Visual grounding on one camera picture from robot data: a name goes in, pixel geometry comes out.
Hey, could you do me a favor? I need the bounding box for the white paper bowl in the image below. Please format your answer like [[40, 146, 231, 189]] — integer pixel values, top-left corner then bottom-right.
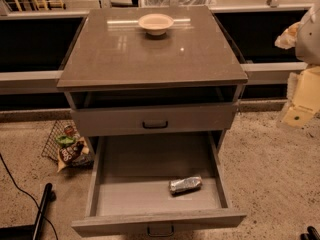
[[138, 14, 174, 36]]

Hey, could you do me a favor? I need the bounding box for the small red can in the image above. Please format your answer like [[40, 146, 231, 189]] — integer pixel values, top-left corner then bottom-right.
[[64, 125, 75, 136]]

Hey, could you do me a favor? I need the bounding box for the black cable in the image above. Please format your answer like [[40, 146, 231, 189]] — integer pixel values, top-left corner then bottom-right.
[[0, 153, 59, 240]]

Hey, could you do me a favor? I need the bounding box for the brown snack bag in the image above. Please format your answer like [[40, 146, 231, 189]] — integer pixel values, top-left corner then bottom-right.
[[57, 140, 91, 172]]

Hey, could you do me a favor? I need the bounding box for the black stand bar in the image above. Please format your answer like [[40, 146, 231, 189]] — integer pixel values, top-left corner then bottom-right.
[[0, 183, 53, 240]]

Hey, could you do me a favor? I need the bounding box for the open grey middle drawer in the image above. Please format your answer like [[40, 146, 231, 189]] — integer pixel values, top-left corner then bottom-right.
[[72, 132, 246, 237]]

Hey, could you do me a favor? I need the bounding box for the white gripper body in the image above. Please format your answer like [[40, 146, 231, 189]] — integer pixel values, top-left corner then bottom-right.
[[279, 66, 320, 128]]

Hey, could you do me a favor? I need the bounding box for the black wire basket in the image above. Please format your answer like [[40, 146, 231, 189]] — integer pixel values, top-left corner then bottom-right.
[[41, 120, 80, 163]]

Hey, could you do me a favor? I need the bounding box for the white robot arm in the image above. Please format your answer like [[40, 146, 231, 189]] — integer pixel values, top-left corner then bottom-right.
[[275, 2, 320, 128]]

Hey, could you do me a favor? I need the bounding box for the grey metal railing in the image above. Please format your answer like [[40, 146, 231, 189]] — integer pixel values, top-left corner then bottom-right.
[[0, 0, 320, 96]]

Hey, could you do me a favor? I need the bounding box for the grey drawer cabinet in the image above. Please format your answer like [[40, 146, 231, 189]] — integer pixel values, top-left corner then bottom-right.
[[56, 5, 249, 238]]

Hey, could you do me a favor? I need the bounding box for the green snack item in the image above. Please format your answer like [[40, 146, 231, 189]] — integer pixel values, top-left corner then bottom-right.
[[55, 135, 76, 147]]

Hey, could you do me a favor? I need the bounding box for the clear plastic bin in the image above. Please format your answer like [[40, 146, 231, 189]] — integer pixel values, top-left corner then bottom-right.
[[139, 0, 217, 7]]

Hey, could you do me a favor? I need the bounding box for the closed grey top drawer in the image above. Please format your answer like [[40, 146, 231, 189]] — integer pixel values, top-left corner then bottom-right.
[[71, 103, 237, 137]]

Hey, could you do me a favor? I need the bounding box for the silver redbull can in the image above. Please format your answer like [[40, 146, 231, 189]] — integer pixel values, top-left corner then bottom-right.
[[169, 176, 202, 195]]

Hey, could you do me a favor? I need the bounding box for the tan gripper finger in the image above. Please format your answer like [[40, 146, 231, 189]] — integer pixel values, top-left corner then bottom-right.
[[275, 22, 299, 50]]

